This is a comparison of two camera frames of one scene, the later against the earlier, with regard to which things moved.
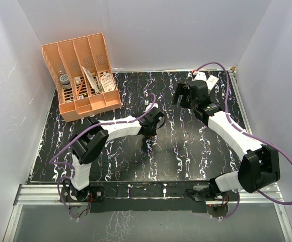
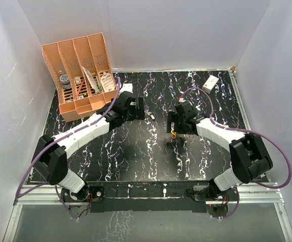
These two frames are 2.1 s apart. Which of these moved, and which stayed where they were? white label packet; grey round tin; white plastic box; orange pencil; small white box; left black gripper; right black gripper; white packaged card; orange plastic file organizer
Moved: left black gripper; right black gripper; white plastic box
Stayed: orange plastic file organizer; grey round tin; orange pencil; small white box; white label packet; white packaged card
